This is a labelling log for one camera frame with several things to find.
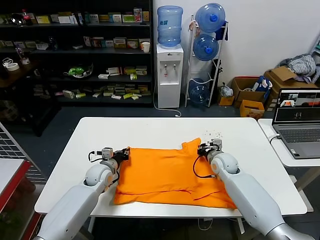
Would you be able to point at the white side table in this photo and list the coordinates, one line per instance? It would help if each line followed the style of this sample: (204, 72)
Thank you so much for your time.
(280, 155)

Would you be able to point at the shiny dark glass bowl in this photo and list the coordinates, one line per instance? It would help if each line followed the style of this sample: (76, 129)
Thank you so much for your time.
(17, 20)

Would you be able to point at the beige rag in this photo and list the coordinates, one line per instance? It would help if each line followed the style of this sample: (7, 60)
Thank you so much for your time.
(193, 26)

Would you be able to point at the scattered dark crumbs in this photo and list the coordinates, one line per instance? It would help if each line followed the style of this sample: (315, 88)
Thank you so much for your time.
(212, 135)

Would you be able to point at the white tape roll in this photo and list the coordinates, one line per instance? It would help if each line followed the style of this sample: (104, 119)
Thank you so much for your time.
(12, 67)

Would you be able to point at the white paper cup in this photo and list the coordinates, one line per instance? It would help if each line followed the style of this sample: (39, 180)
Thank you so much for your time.
(146, 47)

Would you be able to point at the white red carton box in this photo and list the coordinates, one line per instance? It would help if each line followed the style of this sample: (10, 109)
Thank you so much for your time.
(114, 71)

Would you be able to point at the orange t-shirt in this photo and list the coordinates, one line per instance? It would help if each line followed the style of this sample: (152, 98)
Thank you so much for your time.
(155, 175)

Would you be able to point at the small orange box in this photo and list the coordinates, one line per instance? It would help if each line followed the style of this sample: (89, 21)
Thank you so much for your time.
(225, 101)

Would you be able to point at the clear plastic bottle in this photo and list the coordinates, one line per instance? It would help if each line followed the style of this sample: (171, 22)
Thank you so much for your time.
(23, 56)

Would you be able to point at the white water dispenser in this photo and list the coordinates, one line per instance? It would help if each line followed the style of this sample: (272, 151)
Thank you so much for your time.
(170, 82)

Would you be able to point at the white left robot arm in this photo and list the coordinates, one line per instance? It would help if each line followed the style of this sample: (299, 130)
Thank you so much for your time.
(75, 200)

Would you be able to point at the white table leg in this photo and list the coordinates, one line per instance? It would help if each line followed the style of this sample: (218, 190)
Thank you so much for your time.
(241, 226)
(91, 225)

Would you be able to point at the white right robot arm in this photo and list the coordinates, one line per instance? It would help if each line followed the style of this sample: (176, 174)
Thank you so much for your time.
(250, 195)

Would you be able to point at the pink print box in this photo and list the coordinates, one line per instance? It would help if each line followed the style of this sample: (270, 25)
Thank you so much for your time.
(137, 15)

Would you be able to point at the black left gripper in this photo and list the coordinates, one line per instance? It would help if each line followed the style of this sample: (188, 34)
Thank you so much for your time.
(122, 155)

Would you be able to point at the cola bottle red cap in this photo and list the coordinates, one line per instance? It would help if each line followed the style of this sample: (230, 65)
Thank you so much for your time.
(25, 19)

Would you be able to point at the grey laptop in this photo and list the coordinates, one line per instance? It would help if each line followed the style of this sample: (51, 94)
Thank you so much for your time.
(297, 135)

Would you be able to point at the flat white carton box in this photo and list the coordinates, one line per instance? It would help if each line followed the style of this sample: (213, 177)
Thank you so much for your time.
(103, 76)

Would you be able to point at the labelled blue water jug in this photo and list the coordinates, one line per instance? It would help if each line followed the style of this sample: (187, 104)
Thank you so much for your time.
(170, 27)

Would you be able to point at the clear plastic bag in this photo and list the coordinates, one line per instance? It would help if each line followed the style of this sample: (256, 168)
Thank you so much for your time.
(226, 90)

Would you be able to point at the dark blue bottle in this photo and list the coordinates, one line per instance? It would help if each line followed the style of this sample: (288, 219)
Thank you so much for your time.
(53, 43)

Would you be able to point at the white folding rack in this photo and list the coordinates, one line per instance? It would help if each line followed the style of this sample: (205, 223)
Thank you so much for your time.
(316, 48)

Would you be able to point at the bowl of green packets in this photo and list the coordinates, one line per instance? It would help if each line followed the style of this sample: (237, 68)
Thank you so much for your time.
(78, 72)

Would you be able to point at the grey clothes pile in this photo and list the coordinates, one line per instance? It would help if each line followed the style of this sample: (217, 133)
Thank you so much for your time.
(301, 65)

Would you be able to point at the black tripod stand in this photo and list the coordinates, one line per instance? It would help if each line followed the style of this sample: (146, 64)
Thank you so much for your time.
(217, 75)

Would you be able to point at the dark brown desk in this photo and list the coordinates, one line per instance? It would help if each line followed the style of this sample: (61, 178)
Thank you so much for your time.
(20, 75)

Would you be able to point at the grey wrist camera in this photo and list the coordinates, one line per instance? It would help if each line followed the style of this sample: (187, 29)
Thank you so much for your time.
(217, 144)
(107, 153)

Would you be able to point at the blue white bag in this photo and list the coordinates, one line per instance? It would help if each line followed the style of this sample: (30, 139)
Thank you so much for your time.
(261, 83)

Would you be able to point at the large brown cardboard box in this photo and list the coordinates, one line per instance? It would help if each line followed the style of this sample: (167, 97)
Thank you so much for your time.
(282, 77)

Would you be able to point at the dark blue cloth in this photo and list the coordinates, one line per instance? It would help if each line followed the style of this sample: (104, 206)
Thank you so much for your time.
(222, 33)

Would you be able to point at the black shelf unit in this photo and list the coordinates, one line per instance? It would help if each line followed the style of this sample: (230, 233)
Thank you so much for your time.
(100, 52)

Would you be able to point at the red trimmed cardboard box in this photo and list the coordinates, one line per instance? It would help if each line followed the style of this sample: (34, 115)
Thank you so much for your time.
(246, 96)

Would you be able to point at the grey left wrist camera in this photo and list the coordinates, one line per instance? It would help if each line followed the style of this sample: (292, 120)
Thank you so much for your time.
(107, 153)

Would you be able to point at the cream carton box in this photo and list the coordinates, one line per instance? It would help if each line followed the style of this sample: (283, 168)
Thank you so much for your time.
(68, 94)

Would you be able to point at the yellow carton box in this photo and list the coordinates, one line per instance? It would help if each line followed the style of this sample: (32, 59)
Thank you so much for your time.
(43, 20)

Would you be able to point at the green white carton box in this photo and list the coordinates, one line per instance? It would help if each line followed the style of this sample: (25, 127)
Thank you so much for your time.
(128, 19)

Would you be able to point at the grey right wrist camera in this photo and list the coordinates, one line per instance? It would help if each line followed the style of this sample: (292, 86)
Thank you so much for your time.
(217, 144)

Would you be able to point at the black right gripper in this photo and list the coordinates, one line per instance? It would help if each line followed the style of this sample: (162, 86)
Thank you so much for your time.
(205, 149)

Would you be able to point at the white jug rack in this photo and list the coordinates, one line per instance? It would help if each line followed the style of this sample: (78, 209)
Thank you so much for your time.
(215, 75)

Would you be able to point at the orange printed cardboard box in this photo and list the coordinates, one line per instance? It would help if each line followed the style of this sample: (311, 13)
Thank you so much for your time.
(251, 111)

